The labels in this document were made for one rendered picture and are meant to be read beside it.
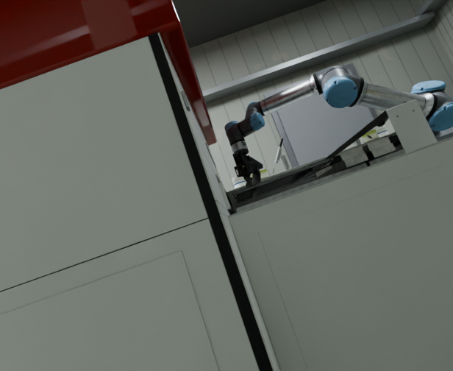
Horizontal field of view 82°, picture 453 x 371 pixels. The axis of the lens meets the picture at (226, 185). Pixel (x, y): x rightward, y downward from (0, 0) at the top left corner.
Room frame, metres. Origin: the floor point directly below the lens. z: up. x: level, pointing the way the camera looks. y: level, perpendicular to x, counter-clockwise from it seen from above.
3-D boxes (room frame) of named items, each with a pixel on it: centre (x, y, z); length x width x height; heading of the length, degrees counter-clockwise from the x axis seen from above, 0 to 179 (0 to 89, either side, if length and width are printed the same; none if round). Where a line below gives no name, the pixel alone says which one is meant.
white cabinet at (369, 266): (1.16, -0.30, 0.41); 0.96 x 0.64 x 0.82; 179
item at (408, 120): (1.01, -0.56, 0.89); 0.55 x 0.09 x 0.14; 179
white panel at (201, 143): (0.89, 0.03, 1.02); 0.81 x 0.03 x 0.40; 179
